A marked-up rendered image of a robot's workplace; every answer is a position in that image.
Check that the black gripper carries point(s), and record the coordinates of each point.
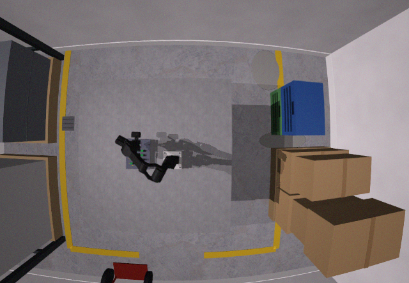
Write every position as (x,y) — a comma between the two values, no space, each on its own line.
(136,134)

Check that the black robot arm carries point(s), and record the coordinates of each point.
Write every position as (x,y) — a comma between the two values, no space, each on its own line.
(130,150)

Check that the grey flat panel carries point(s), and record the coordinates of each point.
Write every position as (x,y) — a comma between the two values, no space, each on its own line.
(144,153)

